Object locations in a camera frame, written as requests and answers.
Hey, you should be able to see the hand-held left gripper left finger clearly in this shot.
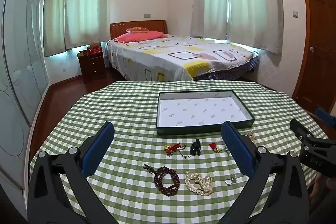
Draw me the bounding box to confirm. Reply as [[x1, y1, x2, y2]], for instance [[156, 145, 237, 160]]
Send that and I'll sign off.
[[28, 121, 116, 224]]

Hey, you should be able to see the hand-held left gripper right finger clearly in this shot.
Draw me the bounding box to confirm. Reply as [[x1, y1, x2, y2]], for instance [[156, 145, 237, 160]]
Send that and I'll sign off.
[[221, 121, 310, 224]]

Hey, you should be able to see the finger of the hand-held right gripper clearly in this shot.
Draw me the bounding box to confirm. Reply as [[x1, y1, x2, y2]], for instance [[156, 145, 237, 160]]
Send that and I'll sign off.
[[316, 108, 336, 125], [290, 119, 329, 147]]

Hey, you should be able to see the green tray box white lining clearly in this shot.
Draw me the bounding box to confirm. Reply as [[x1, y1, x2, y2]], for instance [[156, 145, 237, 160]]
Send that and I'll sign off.
[[156, 90, 256, 136]]

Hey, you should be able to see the pearl necklace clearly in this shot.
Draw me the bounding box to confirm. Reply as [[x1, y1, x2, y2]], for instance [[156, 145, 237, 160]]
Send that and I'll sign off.
[[184, 170, 214, 197]]

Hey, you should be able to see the red gold tassel charm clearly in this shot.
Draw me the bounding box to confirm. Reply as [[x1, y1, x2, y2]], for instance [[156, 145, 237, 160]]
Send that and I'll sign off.
[[164, 143, 187, 157]]

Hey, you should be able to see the dark red bead bracelet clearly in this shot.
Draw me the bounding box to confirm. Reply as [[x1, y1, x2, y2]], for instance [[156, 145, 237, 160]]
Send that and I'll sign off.
[[143, 164, 181, 197]]

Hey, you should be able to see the black figurine pendant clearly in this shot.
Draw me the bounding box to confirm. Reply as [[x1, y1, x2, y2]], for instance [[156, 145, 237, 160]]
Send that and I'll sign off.
[[184, 139, 202, 159]]

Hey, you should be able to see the green checked tablecloth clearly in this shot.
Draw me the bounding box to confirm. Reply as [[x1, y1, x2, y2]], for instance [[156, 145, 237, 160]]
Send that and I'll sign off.
[[29, 80, 334, 224]]

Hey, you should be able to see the blue checked bed skirt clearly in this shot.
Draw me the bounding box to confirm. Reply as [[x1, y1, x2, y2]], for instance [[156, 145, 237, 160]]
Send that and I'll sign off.
[[196, 57, 259, 81]]

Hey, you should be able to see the dark wooden nightstand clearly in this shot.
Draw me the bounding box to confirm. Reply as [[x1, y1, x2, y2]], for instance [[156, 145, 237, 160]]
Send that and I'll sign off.
[[77, 52, 107, 83]]

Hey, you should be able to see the brown wooden door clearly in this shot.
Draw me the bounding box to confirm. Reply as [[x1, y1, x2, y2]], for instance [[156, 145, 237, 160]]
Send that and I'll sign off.
[[291, 0, 336, 119]]

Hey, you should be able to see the bed with patterned cover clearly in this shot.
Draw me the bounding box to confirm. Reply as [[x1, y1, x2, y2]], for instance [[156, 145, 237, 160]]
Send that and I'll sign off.
[[106, 34, 259, 81]]

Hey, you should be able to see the frosted glass wardrobe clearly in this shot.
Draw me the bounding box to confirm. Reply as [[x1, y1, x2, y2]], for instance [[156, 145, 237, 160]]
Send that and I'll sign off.
[[0, 0, 51, 197]]

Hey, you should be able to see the pink pillow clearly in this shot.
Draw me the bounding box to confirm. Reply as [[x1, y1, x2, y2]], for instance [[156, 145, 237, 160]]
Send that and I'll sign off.
[[115, 30, 168, 43]]

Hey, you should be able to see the small red cushion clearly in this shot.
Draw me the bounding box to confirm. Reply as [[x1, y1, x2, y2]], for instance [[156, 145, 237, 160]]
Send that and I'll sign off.
[[126, 27, 150, 34]]

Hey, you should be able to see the wooden bed headboard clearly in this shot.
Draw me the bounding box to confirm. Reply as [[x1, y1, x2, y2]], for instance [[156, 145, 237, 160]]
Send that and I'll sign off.
[[110, 20, 168, 40]]

